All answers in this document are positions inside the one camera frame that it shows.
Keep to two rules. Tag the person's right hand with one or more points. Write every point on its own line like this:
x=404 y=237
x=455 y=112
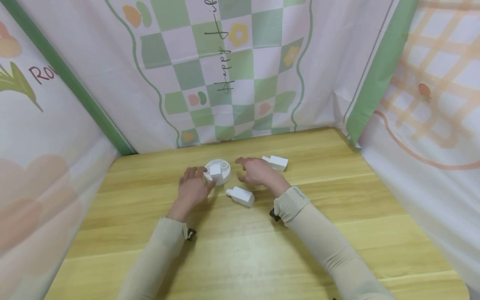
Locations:
x=262 y=175

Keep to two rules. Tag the person's left hand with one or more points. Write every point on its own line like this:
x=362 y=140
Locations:
x=191 y=191

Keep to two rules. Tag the person's left fingers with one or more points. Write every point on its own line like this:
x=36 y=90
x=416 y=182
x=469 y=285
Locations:
x=193 y=171

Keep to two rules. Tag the person's left thumb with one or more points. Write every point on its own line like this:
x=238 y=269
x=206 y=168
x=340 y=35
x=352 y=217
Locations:
x=210 y=186

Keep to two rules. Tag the person's right fingers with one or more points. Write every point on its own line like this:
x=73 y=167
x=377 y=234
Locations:
x=247 y=161

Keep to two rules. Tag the person's right thumb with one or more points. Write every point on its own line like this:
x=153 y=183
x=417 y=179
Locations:
x=245 y=179

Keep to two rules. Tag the small white bottle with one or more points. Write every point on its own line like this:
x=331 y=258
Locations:
x=277 y=162
x=215 y=171
x=242 y=196

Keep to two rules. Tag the person's right forearm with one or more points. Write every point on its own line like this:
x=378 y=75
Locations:
x=326 y=246

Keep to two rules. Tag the person's left forearm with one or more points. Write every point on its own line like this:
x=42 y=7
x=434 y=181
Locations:
x=157 y=262

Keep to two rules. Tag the white round holder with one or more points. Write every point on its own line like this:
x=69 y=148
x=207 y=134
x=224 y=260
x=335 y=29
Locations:
x=224 y=175

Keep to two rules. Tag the black wrist band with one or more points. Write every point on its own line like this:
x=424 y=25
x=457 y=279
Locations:
x=191 y=234
x=275 y=215

